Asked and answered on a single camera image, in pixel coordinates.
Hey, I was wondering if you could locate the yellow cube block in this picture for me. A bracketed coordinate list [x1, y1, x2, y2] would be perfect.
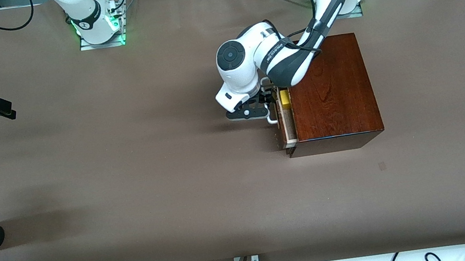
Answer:
[278, 89, 292, 110]

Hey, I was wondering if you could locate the white metal drawer handle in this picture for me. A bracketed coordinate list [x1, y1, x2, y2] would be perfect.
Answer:
[260, 76, 280, 126]

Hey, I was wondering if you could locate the light wood drawer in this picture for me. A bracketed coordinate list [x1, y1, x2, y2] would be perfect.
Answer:
[269, 84, 300, 151]

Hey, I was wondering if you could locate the dark brown wooden cabinet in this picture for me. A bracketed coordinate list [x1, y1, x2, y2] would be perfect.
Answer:
[273, 30, 387, 159]

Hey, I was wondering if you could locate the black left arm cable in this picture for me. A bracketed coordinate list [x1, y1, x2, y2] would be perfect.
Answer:
[283, 12, 323, 59]

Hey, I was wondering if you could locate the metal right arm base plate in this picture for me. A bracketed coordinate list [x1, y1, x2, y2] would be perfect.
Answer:
[73, 0, 127, 52]

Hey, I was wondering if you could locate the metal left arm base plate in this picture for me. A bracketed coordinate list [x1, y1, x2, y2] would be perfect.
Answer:
[335, 0, 365, 20]

